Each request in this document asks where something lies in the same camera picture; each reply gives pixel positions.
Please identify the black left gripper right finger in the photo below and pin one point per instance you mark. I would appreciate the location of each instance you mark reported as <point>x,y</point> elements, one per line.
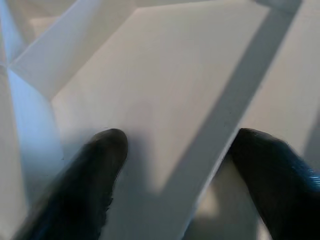
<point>282,195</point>

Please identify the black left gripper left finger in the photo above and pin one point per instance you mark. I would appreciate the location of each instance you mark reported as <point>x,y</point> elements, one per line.
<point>75,200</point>

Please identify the white ribbed plastic table top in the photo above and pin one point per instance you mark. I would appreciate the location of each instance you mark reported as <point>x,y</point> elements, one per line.
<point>162,75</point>

